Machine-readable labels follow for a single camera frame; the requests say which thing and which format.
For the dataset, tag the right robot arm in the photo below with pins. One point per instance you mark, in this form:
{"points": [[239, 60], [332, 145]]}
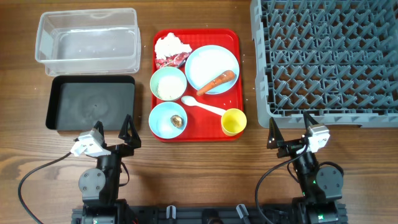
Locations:
{"points": [[321, 183]]}

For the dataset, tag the black waste tray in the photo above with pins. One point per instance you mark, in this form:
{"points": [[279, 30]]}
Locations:
{"points": [[77, 102]]}

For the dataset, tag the white napkin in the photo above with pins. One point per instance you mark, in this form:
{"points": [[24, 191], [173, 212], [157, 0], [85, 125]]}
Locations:
{"points": [[170, 45]]}

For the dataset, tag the green bowl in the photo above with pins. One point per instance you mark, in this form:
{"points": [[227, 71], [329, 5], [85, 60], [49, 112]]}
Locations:
{"points": [[166, 72]]}

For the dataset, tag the white plastic spoon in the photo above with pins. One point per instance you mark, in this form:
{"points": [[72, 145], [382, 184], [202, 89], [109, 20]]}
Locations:
{"points": [[191, 101]]}

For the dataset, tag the light blue bowl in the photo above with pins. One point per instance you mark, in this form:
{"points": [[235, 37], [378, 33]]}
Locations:
{"points": [[160, 120]]}

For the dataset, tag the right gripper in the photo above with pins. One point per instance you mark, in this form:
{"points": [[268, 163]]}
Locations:
{"points": [[292, 149]]}

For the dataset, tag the red serving tray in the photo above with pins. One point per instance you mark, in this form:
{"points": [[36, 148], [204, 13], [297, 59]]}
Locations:
{"points": [[203, 125]]}

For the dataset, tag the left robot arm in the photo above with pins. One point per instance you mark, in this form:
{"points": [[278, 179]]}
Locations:
{"points": [[100, 185]]}

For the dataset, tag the orange carrot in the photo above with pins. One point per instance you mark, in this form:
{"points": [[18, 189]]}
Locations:
{"points": [[225, 77]]}

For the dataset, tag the light blue plate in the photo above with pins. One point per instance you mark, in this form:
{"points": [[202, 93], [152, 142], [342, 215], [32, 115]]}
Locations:
{"points": [[208, 62]]}

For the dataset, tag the white rice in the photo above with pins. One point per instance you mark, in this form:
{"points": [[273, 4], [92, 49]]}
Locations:
{"points": [[170, 88]]}

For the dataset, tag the grey dishwasher rack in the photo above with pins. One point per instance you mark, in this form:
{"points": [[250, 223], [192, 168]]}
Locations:
{"points": [[336, 60]]}

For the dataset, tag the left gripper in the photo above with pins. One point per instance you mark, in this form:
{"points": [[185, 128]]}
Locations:
{"points": [[134, 139]]}

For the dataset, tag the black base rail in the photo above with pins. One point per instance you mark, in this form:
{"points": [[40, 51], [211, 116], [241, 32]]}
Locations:
{"points": [[202, 214]]}

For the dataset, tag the yellow cup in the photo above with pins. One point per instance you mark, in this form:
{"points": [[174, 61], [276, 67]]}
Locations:
{"points": [[233, 121]]}

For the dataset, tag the clear plastic bin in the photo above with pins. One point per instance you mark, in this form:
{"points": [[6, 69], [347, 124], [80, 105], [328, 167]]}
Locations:
{"points": [[89, 41]]}

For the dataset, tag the red snack wrapper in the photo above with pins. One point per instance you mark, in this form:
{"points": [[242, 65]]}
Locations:
{"points": [[176, 61]]}

